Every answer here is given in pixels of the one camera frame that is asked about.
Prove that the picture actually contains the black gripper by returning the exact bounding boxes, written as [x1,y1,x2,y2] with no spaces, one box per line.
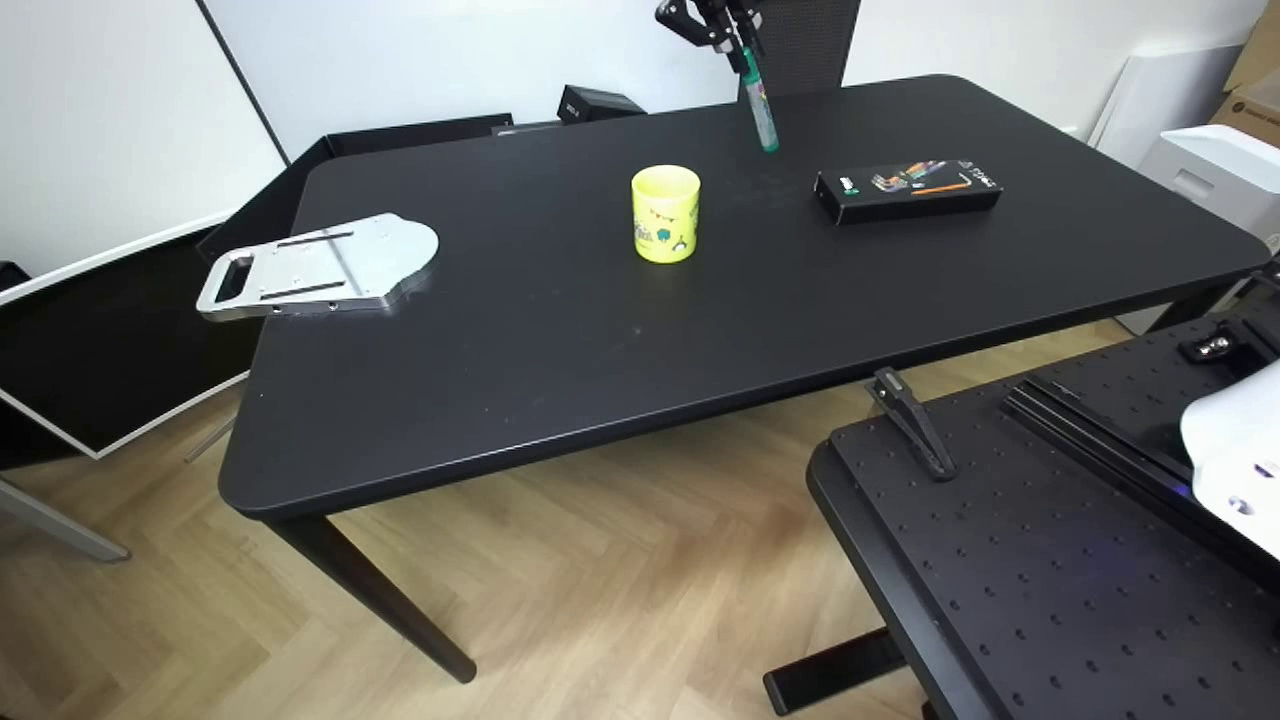
[652,0,768,73]

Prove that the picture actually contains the green capped marker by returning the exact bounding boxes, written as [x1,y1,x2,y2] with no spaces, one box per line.
[734,24,783,160]

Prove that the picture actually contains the yellow printed mug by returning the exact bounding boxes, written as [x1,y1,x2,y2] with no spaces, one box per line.
[627,160,706,268]

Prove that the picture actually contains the black printed marker box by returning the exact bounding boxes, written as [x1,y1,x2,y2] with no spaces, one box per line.
[811,158,1004,230]

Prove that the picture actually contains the black pillar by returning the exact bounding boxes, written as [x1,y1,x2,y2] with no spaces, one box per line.
[738,0,866,104]

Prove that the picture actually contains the small black box device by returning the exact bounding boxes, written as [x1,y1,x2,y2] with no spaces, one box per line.
[557,79,652,128]

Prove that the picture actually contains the white whiteboard panel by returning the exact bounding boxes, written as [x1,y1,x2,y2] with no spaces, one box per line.
[195,0,753,168]

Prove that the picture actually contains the leaning white board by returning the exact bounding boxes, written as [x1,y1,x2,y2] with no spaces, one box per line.
[1086,37,1252,151]

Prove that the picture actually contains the white grater slicer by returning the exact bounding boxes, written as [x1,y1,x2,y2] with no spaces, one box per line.
[192,212,444,323]

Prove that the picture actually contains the white box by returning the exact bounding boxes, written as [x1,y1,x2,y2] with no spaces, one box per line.
[1138,119,1280,251]

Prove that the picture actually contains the brown cardboard box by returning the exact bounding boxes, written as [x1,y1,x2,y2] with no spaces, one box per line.
[1211,0,1280,151]

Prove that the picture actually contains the black perforated mounting table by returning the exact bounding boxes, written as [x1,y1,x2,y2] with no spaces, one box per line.
[760,264,1280,720]

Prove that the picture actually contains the black white framed panel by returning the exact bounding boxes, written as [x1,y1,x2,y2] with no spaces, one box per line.
[0,215,278,466]

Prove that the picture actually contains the grey metal stand leg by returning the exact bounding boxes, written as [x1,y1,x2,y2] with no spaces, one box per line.
[0,475,135,570]

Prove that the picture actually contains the black lever handle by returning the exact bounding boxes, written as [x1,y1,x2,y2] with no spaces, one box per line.
[869,369,962,483]

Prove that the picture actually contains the black mounting rail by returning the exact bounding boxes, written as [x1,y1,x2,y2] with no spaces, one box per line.
[995,378,1204,510]

